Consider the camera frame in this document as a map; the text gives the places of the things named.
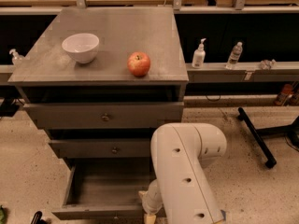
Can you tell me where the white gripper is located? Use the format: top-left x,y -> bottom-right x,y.
138,180 -> 163,224

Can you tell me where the grey bottom drawer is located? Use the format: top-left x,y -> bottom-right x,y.
52,157 -> 155,220

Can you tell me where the grey drawer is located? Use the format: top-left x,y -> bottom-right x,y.
24,102 -> 184,130
49,138 -> 150,159
52,157 -> 155,220

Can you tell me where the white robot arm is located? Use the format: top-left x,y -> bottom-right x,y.
139,123 -> 227,224

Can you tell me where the grey middle drawer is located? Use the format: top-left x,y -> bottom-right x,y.
49,138 -> 150,159

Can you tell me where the grey drawer cabinet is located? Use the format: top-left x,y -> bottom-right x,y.
7,6 -> 190,173

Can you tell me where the grey top drawer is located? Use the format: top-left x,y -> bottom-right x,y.
24,102 -> 184,130

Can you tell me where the black object bottom left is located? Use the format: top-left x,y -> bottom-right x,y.
30,211 -> 50,224

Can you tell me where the red apple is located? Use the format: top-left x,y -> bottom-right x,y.
127,51 -> 150,77

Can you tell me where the green object at edge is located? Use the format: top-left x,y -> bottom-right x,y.
0,205 -> 6,224

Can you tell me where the white pump lotion bottle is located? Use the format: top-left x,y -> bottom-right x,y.
192,38 -> 206,68

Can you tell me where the black stand base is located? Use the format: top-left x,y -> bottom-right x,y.
237,107 -> 299,169

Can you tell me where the white ceramic bowl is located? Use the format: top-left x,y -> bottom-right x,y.
62,33 -> 99,63

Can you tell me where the clear plastic water bottle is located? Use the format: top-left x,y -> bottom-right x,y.
225,42 -> 243,69

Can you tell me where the orange spray can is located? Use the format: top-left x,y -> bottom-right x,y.
274,84 -> 293,105

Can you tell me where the crumpled clear plastic wrap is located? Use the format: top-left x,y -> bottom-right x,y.
260,60 -> 276,70

